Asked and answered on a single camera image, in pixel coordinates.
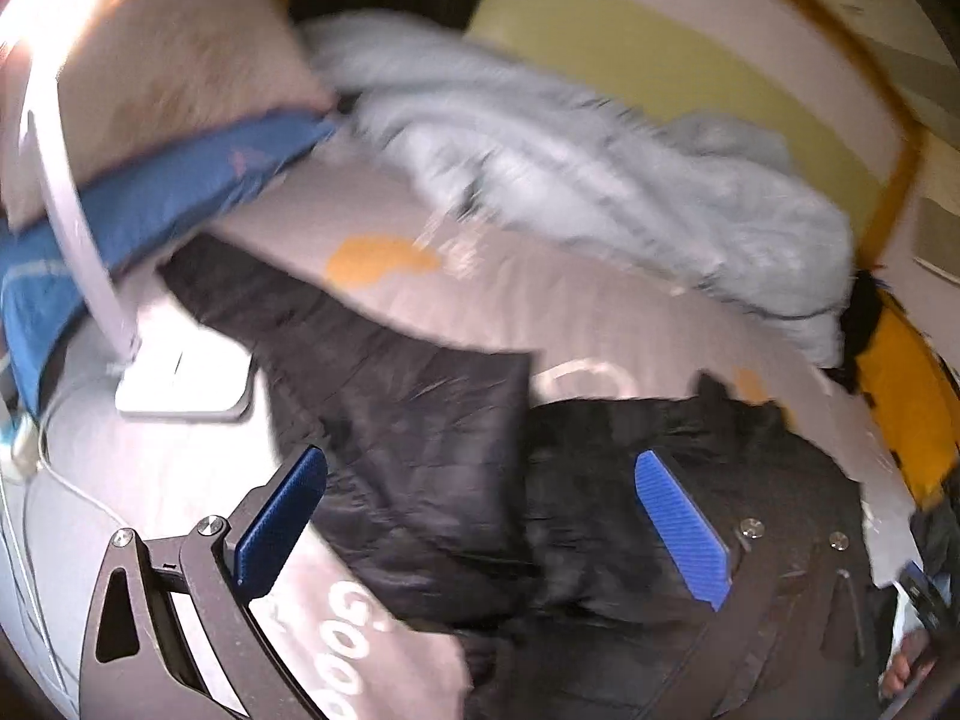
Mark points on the beige patterned pillow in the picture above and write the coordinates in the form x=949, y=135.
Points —
x=172, y=82

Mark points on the light grey duvet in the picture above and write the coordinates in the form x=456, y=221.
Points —
x=570, y=165

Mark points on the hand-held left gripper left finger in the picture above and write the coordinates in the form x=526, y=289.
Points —
x=277, y=525

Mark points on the black cloth bundle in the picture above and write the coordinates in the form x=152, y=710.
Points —
x=862, y=315

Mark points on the person's right hand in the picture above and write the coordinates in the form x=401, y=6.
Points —
x=904, y=667

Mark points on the black puffer jacket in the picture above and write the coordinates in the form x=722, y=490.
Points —
x=585, y=510

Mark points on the grey printed bed sheet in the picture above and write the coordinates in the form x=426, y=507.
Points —
x=420, y=292

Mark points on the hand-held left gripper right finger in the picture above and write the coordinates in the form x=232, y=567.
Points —
x=686, y=529

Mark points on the white desk lamp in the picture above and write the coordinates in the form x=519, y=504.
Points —
x=90, y=240

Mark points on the wooden bed frame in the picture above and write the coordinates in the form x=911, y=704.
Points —
x=862, y=75

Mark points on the blue pillow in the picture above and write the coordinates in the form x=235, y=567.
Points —
x=150, y=195

